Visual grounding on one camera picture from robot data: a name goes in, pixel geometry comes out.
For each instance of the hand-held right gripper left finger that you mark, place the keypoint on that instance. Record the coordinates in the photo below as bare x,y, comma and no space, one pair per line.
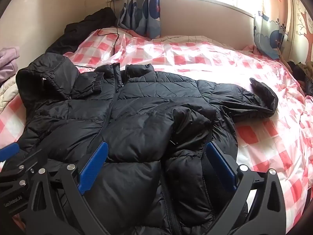
94,167

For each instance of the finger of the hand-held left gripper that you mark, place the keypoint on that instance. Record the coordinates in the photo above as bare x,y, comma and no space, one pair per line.
9,151
22,175

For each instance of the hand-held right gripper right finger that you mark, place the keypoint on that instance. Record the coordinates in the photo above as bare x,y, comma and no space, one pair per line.
221,166

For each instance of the black puffer jacket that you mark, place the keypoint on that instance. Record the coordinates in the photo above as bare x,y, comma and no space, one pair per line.
146,107

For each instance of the dark clothes pile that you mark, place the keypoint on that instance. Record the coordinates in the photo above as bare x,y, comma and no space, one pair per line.
300,76

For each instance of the cream quilted blanket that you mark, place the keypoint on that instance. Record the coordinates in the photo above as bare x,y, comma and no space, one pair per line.
9,90

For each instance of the lilac cloth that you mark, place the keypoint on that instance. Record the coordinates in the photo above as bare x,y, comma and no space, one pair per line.
8,61

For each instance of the pink checked bed cover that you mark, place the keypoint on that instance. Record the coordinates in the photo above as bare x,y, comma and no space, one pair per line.
195,61

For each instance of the dark coat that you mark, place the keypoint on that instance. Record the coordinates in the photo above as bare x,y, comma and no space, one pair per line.
80,29

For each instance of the blue patterned curtain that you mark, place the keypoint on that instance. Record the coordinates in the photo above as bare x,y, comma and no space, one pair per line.
271,36
139,9

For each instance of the tree wall sticker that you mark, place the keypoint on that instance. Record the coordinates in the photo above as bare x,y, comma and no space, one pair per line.
304,24

